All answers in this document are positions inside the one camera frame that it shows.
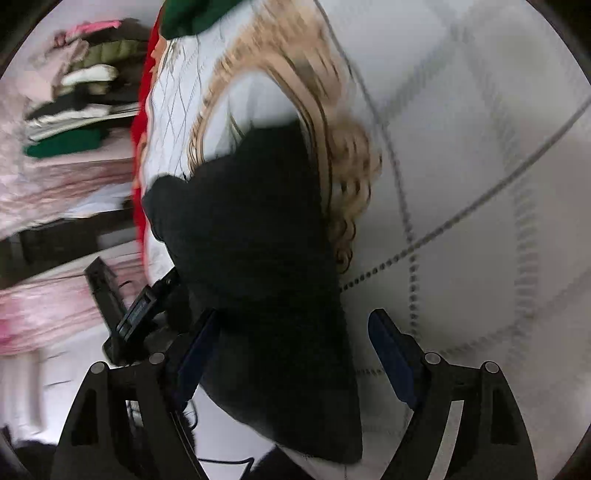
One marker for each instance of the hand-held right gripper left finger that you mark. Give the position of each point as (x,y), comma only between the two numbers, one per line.
(196,364)

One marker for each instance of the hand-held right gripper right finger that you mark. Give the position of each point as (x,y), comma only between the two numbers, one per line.
(392,350)

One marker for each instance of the black leather jacket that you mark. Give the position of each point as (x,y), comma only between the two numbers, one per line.
(258,277)

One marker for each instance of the red floral blanket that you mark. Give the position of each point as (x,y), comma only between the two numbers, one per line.
(138,134)

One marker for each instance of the white floral patterned cloth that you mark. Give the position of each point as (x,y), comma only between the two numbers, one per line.
(461,161)

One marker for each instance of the green folded garment white stripes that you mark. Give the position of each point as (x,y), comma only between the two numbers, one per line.
(194,18)

